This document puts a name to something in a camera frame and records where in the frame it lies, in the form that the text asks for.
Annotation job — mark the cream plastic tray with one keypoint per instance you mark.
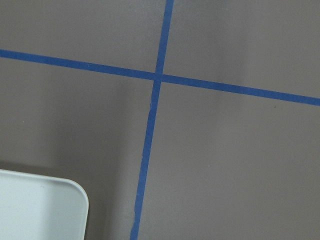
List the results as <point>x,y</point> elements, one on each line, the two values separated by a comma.
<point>38,207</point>

